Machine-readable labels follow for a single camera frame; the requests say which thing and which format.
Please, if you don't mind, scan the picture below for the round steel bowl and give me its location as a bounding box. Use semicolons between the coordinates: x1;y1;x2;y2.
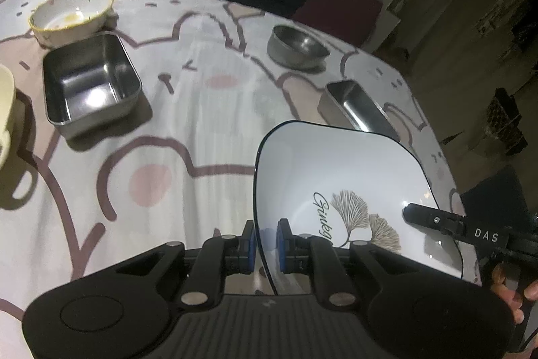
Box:
267;25;329;70

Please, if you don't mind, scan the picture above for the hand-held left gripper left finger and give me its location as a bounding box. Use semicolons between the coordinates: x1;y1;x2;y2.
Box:
115;220;255;307

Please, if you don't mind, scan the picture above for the bear print blanket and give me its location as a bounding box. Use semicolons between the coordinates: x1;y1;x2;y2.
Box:
0;0;484;359

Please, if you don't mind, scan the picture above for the small rectangular steel container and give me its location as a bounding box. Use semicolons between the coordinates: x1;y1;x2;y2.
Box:
317;80;400;141

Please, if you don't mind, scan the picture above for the white square plate black rim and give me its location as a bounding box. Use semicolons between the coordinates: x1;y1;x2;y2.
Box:
253;120;464;296

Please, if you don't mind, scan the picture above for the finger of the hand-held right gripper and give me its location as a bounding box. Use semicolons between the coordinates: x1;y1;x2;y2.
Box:
402;203;467;237

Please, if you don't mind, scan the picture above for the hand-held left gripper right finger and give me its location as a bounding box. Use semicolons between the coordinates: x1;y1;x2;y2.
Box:
275;218;404;307

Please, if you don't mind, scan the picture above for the cream bowl with handles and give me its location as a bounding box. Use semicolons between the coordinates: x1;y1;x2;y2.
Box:
0;65;16;170

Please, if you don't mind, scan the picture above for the dark cloth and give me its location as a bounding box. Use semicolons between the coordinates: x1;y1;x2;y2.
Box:
460;166;538;242

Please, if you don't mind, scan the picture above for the floral ceramic bowl yellow rim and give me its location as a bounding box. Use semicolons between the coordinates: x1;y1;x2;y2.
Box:
29;0;115;47

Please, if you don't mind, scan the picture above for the black basket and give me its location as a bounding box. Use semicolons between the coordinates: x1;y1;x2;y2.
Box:
483;87;528;155

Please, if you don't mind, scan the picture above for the person's right hand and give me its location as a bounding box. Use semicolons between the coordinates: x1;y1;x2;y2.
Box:
492;262;538;326

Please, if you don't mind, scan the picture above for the maroon ottoman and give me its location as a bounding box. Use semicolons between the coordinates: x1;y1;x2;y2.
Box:
292;0;383;48

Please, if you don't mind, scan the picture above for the large square steel container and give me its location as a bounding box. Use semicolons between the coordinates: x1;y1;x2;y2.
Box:
42;32;143;140

